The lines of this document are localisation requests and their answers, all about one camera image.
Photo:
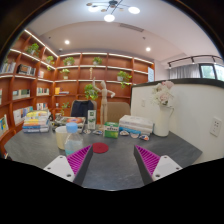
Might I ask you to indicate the white wall switch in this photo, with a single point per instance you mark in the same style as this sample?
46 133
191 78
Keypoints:
143 102

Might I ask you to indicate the beige chair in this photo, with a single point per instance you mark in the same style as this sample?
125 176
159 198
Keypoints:
118 111

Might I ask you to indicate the grey curtain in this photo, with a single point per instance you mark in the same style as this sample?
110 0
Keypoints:
185 71

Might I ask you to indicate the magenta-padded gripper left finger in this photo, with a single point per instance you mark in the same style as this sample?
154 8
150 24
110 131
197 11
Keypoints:
58 166

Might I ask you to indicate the recessed ceiling spotlight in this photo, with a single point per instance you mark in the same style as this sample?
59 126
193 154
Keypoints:
67 42
148 49

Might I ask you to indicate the pink white flower bouquet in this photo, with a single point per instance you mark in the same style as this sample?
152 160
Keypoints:
163 95

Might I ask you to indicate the green white box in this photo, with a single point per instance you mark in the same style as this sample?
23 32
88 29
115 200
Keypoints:
111 130

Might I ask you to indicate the wooden shelf unit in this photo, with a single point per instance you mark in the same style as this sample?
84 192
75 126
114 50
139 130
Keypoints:
73 88

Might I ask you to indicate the white book stack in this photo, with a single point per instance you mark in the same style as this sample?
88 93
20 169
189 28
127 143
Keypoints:
136 124

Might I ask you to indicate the branched ceiling lamp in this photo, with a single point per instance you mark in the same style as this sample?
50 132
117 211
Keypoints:
109 17

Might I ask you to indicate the black track light rail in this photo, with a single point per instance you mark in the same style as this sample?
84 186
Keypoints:
193 57

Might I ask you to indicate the colourful book stack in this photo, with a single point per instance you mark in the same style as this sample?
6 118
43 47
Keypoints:
36 121

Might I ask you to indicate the ceiling air vent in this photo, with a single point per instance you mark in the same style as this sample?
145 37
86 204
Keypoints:
131 27

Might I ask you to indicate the small painted ornament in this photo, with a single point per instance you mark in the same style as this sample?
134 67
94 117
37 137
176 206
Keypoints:
97 132
144 137
134 135

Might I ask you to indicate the tall green white carton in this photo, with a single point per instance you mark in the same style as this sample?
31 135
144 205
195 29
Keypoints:
91 119

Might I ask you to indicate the clear blue-capped water bottle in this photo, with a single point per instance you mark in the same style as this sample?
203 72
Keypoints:
73 141

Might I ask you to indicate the dark office chair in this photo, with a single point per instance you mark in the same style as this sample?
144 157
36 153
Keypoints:
81 108

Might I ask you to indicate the wooden artist mannequin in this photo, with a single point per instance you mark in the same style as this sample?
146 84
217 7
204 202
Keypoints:
104 100

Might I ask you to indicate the flat round red coaster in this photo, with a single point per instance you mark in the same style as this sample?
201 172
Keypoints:
100 148

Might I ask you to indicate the cream cup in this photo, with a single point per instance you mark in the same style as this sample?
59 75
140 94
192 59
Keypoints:
60 138

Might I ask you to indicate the window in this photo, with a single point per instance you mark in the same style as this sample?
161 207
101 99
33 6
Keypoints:
210 71

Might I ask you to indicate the white vase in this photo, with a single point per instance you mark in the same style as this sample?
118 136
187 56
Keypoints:
162 123

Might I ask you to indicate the white wall socket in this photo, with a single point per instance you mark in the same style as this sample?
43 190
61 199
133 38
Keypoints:
216 126

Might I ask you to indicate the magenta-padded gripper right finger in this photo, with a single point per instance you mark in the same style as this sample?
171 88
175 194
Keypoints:
165 166

